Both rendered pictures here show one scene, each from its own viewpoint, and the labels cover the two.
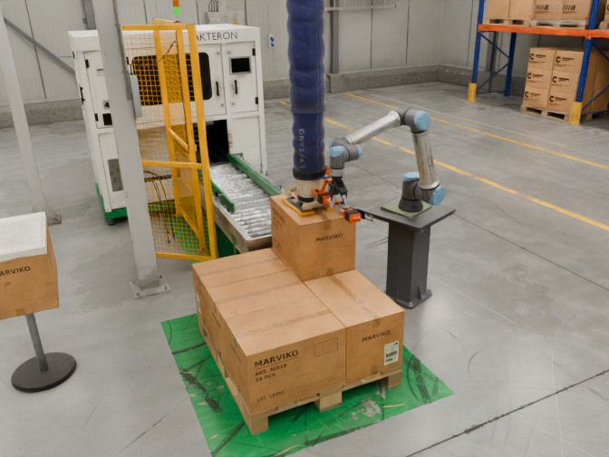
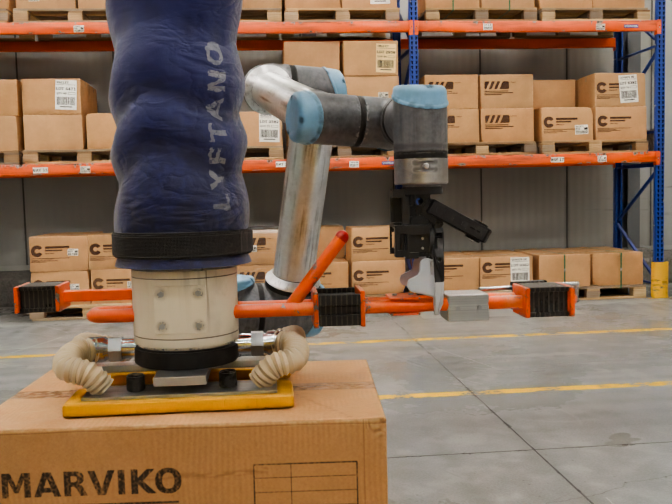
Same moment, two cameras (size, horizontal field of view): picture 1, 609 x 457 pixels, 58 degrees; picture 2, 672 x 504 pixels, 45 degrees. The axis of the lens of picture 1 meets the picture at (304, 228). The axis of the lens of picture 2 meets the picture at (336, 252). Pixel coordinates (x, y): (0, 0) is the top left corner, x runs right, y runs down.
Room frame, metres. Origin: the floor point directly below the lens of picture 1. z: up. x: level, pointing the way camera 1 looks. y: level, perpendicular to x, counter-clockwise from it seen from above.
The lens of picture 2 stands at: (2.87, 1.11, 1.27)
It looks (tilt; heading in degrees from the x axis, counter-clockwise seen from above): 4 degrees down; 289
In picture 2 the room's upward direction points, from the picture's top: 1 degrees counter-clockwise
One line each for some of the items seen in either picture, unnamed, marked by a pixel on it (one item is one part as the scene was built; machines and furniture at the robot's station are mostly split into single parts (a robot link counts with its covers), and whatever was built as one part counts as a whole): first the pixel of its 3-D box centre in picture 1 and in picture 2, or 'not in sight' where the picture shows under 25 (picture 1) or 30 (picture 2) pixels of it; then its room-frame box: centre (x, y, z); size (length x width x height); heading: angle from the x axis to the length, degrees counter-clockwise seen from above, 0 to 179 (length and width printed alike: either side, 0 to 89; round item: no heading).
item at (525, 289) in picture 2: (352, 216); (543, 299); (2.99, -0.28, 1.07); 0.08 x 0.07 x 0.05; 24
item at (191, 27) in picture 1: (163, 157); not in sight; (4.49, 1.17, 1.05); 0.87 x 0.10 x 2.10; 76
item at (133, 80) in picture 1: (134, 95); not in sight; (4.17, 1.25, 1.62); 0.20 x 0.05 x 0.30; 24
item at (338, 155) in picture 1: (337, 157); (419, 121); (3.18, -0.21, 1.38); 0.10 x 0.09 x 0.12; 126
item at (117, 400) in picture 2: (297, 203); (182, 388); (3.50, 0.04, 0.97); 0.34 x 0.10 x 0.05; 24
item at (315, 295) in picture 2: (325, 198); (337, 306); (3.31, -0.14, 1.08); 0.10 x 0.08 x 0.06; 114
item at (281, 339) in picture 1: (289, 311); not in sight; (3.13, 0.11, 0.34); 1.20 x 1.00 x 0.40; 24
